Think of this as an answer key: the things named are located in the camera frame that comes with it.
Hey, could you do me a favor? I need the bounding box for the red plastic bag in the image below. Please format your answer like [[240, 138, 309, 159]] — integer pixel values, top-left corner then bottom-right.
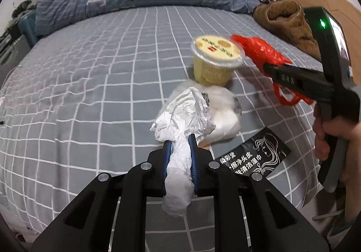
[[231, 34, 314, 107]]

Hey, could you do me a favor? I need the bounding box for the black wipe packet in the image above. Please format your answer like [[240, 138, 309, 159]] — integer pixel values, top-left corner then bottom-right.
[[213, 127, 292, 179]]

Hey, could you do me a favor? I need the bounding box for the yellow lidded cup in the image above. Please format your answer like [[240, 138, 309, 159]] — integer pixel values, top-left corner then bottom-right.
[[191, 35, 245, 87]]

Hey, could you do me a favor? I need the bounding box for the white paper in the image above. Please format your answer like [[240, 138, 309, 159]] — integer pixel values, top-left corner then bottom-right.
[[150, 87, 216, 217]]

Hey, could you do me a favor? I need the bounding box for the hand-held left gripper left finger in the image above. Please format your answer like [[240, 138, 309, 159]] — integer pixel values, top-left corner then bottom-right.
[[30, 141, 172, 252]]

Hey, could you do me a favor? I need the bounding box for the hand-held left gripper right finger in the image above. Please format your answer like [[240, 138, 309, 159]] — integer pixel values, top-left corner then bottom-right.
[[188, 134, 330, 252]]

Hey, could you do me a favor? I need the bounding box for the black bag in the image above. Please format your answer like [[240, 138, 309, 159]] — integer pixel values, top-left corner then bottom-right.
[[11, 0, 33, 16]]

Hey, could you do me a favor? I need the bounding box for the teal suitcase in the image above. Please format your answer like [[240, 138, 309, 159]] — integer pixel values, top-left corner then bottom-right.
[[18, 12, 38, 46]]

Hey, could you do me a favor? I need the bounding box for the brown fleece garment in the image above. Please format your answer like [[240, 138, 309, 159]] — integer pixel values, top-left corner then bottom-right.
[[253, 0, 322, 61]]

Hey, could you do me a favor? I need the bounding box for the grey suitcase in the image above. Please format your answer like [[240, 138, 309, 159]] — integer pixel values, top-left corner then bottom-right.
[[0, 36, 31, 83]]

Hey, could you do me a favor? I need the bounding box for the person's right hand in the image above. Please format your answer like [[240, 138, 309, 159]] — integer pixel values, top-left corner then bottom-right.
[[313, 105, 361, 185]]

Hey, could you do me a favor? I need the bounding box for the grey checked bed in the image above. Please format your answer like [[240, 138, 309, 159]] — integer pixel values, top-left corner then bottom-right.
[[0, 5, 339, 252]]

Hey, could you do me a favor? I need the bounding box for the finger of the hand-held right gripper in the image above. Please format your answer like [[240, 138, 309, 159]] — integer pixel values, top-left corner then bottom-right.
[[263, 62, 329, 100]]

